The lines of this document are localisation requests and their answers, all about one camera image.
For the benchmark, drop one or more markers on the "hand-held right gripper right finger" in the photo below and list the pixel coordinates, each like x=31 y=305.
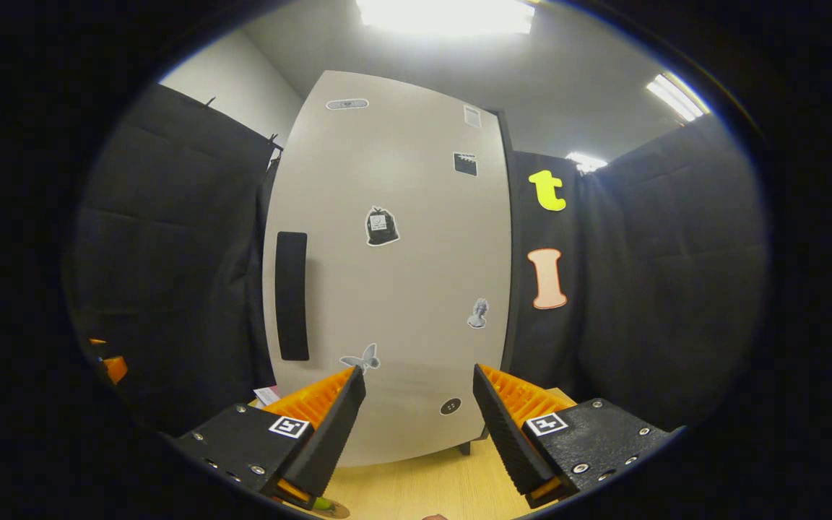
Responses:
x=506 y=440

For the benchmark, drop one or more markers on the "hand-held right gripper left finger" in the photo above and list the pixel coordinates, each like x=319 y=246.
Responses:
x=326 y=440

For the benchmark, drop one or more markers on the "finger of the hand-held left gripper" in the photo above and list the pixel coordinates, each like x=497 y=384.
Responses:
x=116 y=368

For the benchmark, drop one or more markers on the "round wooden coaster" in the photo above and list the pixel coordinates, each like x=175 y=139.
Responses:
x=338 y=510

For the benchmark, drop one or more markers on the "white cabinet door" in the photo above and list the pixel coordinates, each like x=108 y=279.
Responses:
x=416 y=289

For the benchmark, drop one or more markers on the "pink book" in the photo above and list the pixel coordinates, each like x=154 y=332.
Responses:
x=266 y=396

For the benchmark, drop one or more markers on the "black backdrop cloth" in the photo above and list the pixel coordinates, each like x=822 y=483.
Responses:
x=676 y=289

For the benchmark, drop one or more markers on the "ceiling light panel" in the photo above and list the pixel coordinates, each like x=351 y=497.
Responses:
x=586 y=162
x=445 y=14
x=676 y=97

